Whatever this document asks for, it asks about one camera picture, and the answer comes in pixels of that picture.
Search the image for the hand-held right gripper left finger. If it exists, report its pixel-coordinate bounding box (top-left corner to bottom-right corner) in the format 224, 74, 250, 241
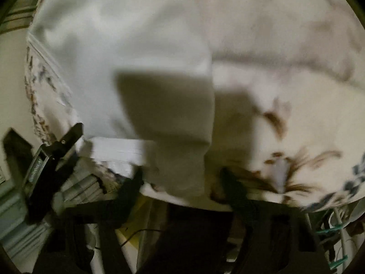
37, 168, 146, 274

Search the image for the white t-shirt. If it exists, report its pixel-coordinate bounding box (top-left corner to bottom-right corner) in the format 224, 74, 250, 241
29, 0, 216, 198

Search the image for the black cable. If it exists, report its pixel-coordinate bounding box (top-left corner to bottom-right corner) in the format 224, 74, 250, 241
94, 228, 166, 250

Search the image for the yellow box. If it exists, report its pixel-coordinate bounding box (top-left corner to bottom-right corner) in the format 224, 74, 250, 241
117, 197, 160, 252

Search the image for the white drying rack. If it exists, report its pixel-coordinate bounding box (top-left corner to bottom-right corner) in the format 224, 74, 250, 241
305, 205, 360, 274

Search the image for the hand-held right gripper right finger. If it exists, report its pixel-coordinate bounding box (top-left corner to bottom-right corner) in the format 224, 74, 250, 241
221, 168, 331, 274

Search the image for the floral bedsheet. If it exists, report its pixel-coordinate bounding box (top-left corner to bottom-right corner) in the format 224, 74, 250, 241
24, 0, 365, 214

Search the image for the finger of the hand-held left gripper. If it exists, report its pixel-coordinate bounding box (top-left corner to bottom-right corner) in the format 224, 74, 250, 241
58, 122, 84, 149
2, 128, 33, 175

